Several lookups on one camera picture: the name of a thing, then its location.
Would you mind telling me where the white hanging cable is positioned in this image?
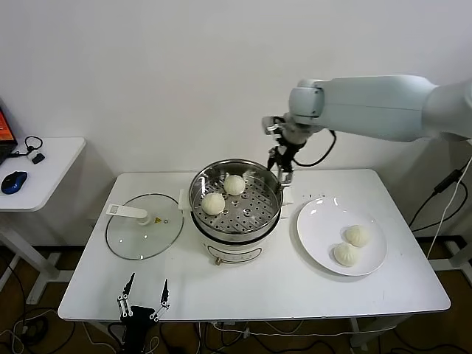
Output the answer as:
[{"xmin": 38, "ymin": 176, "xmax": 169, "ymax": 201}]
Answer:
[{"xmin": 427, "ymin": 154, "xmax": 472, "ymax": 259}]

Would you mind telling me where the black earphone cable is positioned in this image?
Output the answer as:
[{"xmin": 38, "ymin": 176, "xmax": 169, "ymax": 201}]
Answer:
[{"xmin": 7, "ymin": 136, "xmax": 44, "ymax": 159}]

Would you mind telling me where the black laptop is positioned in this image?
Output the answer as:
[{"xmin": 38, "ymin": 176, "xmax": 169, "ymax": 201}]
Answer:
[{"xmin": 0, "ymin": 97, "xmax": 19, "ymax": 166}]

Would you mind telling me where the white round plate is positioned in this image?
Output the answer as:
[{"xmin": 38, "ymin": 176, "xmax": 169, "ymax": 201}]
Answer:
[{"xmin": 296, "ymin": 198, "xmax": 388, "ymax": 277}]

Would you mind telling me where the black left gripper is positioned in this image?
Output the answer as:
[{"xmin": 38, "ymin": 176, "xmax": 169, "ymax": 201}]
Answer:
[{"xmin": 117, "ymin": 272, "xmax": 171, "ymax": 325}]

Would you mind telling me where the stainless steel steamer basket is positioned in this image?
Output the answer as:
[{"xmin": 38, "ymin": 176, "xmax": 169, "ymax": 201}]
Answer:
[{"xmin": 178, "ymin": 159, "xmax": 295, "ymax": 239}]

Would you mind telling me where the white cable under table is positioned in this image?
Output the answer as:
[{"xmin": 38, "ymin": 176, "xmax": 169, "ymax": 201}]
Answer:
[{"xmin": 212, "ymin": 320, "xmax": 259, "ymax": 336}]

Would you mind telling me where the black floor cable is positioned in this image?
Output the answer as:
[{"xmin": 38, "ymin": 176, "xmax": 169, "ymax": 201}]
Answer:
[{"xmin": 0, "ymin": 254, "xmax": 49, "ymax": 354}]

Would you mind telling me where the white table leg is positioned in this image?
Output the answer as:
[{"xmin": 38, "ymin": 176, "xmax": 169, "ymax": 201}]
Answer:
[{"xmin": 348, "ymin": 317, "xmax": 406, "ymax": 350}]

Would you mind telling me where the blue computer mouse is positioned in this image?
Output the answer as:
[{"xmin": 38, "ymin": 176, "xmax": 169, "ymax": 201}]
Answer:
[{"xmin": 1, "ymin": 170, "xmax": 29, "ymax": 195}]

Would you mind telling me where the glass lid white handle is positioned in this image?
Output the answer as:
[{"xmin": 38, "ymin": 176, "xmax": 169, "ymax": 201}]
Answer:
[{"xmin": 105, "ymin": 193, "xmax": 185, "ymax": 262}]

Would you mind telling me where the white floor cable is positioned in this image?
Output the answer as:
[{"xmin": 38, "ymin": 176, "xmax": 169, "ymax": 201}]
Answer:
[{"xmin": 14, "ymin": 308, "xmax": 55, "ymax": 335}]

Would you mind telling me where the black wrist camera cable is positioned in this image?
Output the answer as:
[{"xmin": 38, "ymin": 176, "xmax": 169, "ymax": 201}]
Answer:
[{"xmin": 293, "ymin": 128, "xmax": 337, "ymax": 167}]

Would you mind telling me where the black cable with adapter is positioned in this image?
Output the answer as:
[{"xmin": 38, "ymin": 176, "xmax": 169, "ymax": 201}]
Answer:
[{"xmin": 411, "ymin": 167, "xmax": 465, "ymax": 233}]

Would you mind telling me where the white electric cooker pot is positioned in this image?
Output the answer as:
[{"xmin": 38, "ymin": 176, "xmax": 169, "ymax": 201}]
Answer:
[{"xmin": 179, "ymin": 198, "xmax": 294, "ymax": 266}]

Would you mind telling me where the white side table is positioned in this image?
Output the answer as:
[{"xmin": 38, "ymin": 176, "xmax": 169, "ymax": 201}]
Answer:
[{"xmin": 0, "ymin": 137, "xmax": 87, "ymax": 305}]

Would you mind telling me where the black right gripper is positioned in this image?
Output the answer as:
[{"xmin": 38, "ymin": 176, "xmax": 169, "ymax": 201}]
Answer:
[{"xmin": 266, "ymin": 136, "xmax": 306, "ymax": 191}]

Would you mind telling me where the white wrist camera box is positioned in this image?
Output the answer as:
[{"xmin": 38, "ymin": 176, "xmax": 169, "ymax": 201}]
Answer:
[{"xmin": 261, "ymin": 116, "xmax": 283, "ymax": 136}]

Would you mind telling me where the white steamed baozi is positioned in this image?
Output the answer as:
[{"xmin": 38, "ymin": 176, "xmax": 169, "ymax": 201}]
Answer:
[
  {"xmin": 333, "ymin": 242, "xmax": 359, "ymax": 268},
  {"xmin": 223, "ymin": 174, "xmax": 245, "ymax": 196},
  {"xmin": 201, "ymin": 192, "xmax": 226, "ymax": 216},
  {"xmin": 344, "ymin": 224, "xmax": 370, "ymax": 248}
]

